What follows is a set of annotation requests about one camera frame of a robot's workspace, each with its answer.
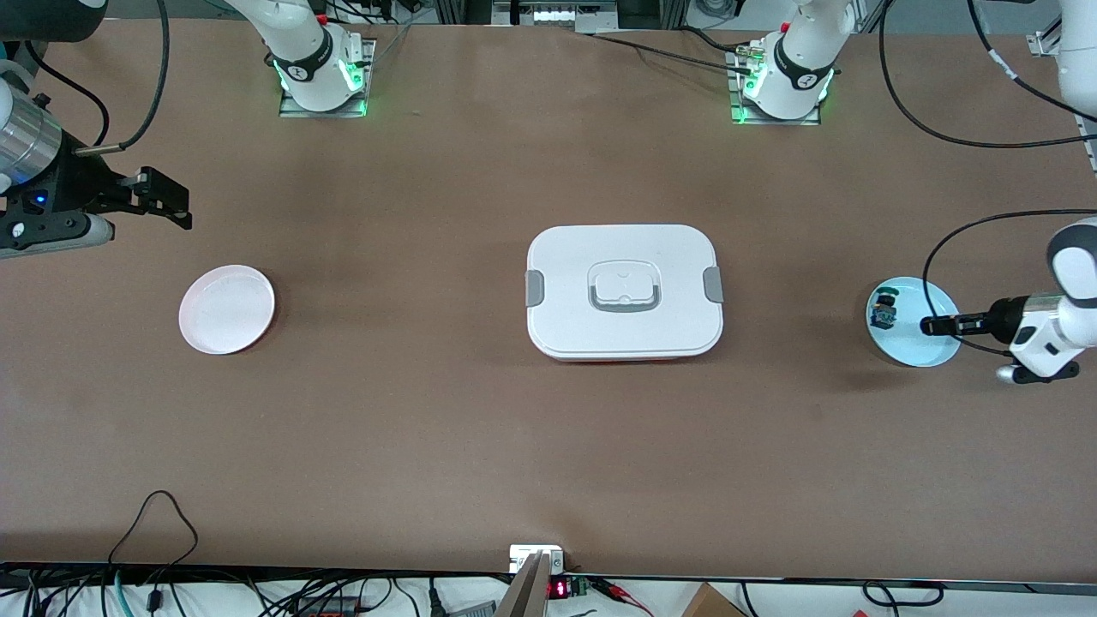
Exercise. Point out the brown cardboard box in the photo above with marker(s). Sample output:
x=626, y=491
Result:
x=711, y=604

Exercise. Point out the pale pink round plate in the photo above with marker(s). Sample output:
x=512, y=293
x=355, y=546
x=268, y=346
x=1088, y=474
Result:
x=227, y=310

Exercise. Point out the grey lit electronics box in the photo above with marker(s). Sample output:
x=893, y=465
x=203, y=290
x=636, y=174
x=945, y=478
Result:
x=557, y=15

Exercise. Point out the white lidded lunch box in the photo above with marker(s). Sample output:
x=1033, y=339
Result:
x=626, y=326

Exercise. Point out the red digit display module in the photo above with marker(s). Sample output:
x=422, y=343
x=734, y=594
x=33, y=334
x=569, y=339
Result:
x=558, y=590

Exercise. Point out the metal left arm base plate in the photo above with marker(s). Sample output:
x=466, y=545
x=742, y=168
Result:
x=735, y=103

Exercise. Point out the light blue round plate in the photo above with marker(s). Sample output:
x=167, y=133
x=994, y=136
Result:
x=900, y=343

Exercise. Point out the aluminium frame extrusion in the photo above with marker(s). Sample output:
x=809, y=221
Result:
x=1046, y=43

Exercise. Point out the red clip lead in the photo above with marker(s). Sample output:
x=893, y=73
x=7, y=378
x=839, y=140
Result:
x=621, y=591

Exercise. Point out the green switch module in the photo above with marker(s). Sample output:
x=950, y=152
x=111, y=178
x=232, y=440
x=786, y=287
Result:
x=884, y=313

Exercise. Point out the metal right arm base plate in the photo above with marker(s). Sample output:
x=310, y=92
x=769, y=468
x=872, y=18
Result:
x=364, y=86

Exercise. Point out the small white box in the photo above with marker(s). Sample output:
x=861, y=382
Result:
x=524, y=553

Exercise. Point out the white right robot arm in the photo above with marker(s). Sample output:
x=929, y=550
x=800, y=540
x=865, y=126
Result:
x=313, y=77

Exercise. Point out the aluminium profile bar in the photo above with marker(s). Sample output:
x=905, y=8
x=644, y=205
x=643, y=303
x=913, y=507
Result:
x=524, y=596

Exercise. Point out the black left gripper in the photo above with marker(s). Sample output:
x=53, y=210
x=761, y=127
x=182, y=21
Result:
x=1004, y=317

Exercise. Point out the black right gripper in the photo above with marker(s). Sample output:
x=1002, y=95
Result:
x=70, y=187

